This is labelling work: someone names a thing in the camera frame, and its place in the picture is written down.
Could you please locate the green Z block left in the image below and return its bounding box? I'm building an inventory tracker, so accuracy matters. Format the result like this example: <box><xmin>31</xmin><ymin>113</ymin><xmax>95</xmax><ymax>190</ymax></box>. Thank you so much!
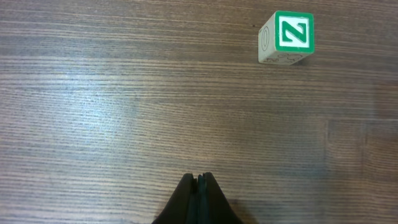
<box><xmin>258</xmin><ymin>11</ymin><xmax>315</xmax><ymax>65</ymax></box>

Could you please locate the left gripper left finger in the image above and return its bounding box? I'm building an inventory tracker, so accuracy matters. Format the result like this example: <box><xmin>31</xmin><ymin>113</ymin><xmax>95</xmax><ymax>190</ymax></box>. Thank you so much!
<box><xmin>152</xmin><ymin>173</ymin><xmax>198</xmax><ymax>224</ymax></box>

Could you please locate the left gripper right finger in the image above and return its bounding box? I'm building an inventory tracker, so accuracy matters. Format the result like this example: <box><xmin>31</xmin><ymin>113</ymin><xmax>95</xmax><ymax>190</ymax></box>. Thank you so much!
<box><xmin>198</xmin><ymin>172</ymin><xmax>243</xmax><ymax>224</ymax></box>

